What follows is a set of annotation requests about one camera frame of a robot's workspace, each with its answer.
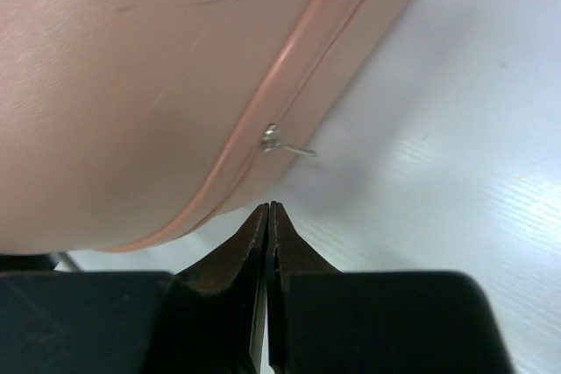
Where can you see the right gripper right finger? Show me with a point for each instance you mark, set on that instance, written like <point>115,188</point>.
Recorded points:
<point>301,301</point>

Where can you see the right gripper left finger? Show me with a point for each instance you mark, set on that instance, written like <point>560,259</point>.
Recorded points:
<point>224,302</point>

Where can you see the pink hard-shell suitcase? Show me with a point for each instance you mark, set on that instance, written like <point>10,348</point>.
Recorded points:
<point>130,123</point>

